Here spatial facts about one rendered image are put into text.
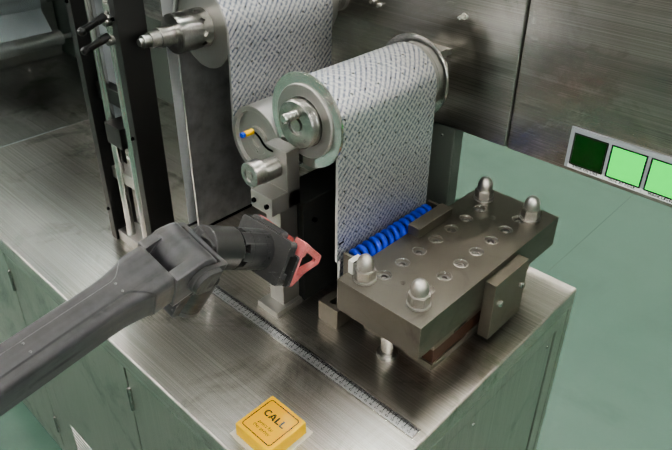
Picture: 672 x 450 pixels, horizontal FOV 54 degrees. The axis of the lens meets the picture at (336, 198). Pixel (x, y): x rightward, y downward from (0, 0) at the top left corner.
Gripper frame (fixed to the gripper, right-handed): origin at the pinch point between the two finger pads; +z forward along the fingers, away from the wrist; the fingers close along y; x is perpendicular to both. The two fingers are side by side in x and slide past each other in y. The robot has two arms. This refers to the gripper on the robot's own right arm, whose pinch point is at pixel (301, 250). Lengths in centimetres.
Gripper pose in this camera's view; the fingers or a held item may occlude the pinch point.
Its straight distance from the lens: 98.5
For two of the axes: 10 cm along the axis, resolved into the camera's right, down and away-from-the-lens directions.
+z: 6.0, 0.9, 7.9
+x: 3.5, -9.2, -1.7
